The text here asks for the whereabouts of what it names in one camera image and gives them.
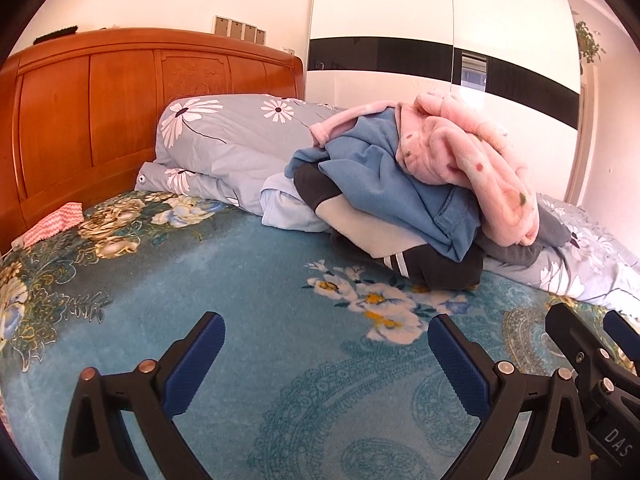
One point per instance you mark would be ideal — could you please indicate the black and cream striped garment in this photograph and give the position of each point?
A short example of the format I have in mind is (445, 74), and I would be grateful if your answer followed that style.
(440, 270)

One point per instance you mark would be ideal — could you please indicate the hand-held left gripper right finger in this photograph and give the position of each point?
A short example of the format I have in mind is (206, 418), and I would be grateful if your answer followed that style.
(457, 366)

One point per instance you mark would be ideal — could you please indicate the pink zigzag cloth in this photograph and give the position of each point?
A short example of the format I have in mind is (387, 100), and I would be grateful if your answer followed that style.
(52, 225)

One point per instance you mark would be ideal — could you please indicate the teal floral blanket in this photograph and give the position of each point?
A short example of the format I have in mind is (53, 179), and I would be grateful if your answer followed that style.
(250, 285)

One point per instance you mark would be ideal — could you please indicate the pink fleece garment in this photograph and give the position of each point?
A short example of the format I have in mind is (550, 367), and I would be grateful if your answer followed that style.
(450, 160)

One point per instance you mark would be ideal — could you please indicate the green plant wall decoration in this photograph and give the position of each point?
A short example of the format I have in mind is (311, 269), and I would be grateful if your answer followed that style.
(587, 42)

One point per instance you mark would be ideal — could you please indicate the light blue shirt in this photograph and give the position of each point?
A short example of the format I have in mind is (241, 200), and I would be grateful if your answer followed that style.
(290, 210)

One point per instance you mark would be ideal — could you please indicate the wall switch panel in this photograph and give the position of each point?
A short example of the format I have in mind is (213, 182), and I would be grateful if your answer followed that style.
(221, 25)
(250, 32)
(236, 29)
(260, 36)

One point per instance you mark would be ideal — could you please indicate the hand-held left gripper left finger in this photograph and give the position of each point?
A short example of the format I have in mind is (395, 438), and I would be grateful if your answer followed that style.
(195, 362)

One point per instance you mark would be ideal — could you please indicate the blue sweat garment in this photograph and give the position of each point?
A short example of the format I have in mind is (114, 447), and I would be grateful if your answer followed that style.
(390, 180)

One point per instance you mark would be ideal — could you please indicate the grey floral duvet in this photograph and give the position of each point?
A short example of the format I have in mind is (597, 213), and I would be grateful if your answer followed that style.
(225, 135)

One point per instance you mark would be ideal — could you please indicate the black brush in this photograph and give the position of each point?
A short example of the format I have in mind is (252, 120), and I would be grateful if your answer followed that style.
(57, 34)

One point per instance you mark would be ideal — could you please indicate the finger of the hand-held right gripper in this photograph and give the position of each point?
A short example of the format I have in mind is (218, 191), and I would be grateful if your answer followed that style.
(621, 332)
(570, 330)

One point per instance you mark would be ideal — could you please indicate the wooden headboard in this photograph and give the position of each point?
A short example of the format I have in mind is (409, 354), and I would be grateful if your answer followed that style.
(100, 110)

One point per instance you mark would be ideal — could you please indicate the white wardrobe with black stripe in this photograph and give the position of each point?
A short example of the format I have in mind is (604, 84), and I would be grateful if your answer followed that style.
(380, 10)

